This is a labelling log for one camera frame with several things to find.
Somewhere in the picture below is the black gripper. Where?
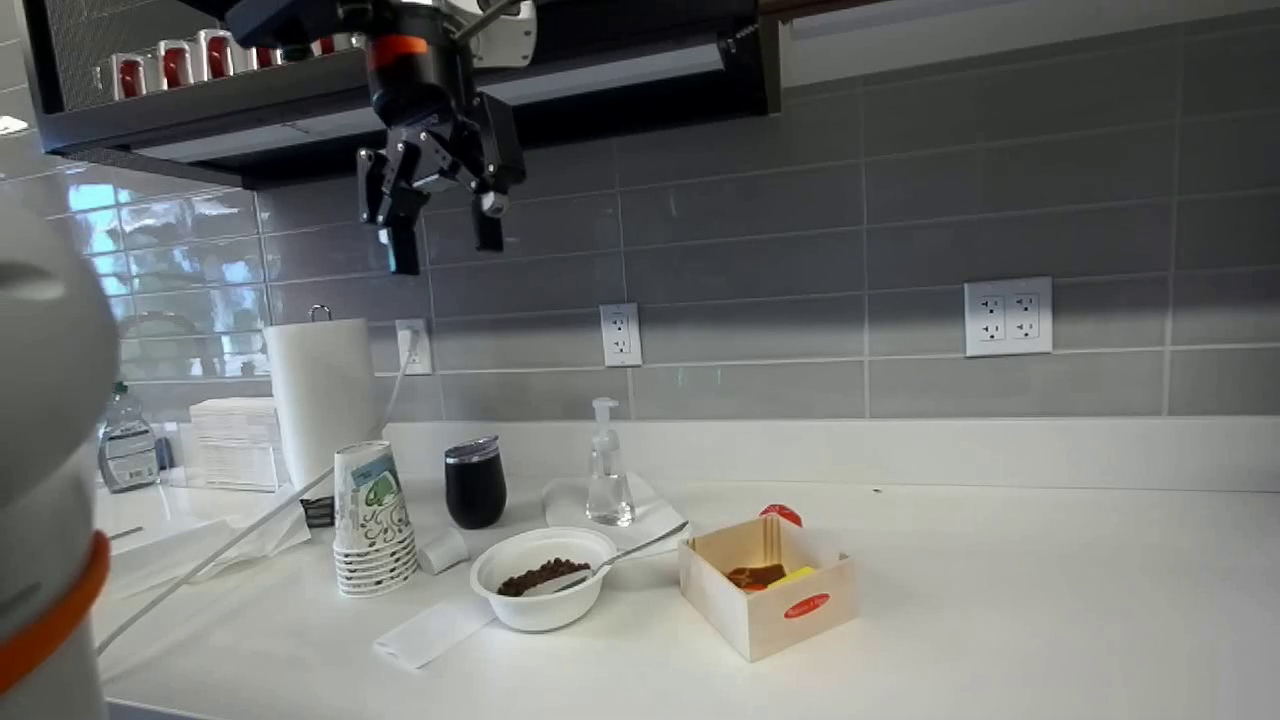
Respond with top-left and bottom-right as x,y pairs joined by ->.
353,55 -> 517,282

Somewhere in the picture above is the wooden box with red label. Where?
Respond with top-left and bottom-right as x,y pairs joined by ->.
675,507 -> 861,669

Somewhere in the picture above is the white outlet with plug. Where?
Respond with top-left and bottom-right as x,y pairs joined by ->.
394,315 -> 436,381

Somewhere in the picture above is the white paper towel roll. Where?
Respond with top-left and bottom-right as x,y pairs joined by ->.
260,315 -> 385,491

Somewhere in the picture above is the black tumbler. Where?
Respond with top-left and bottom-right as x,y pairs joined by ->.
440,435 -> 513,532

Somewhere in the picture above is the red white mug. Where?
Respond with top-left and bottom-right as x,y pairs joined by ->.
106,47 -> 154,105
154,38 -> 199,97
198,27 -> 244,83

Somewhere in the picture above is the clear soap dispenser bottle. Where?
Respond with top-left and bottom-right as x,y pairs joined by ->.
583,393 -> 639,532

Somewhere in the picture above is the printed paper cup stack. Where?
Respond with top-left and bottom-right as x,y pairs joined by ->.
327,435 -> 423,601

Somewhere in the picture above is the white plate under flask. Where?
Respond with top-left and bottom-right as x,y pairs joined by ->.
539,468 -> 691,542

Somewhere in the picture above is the brown food in bowl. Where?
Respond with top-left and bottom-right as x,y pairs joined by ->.
495,556 -> 594,601

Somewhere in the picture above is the metal spoon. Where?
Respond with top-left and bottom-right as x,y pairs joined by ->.
524,518 -> 691,601

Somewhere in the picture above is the clear water bottle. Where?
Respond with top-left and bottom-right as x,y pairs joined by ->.
95,381 -> 164,498

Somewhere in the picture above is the white bowl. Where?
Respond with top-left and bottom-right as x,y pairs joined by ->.
469,523 -> 623,637

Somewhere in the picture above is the brown toy food piece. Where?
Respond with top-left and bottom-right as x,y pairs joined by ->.
723,561 -> 792,598

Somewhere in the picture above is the white single wall outlet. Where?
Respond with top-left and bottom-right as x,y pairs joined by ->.
596,300 -> 645,371

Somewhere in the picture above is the white power cable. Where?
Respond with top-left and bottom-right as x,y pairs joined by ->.
94,353 -> 422,657

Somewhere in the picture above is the white double wall outlet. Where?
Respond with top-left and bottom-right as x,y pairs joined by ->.
960,276 -> 1055,361

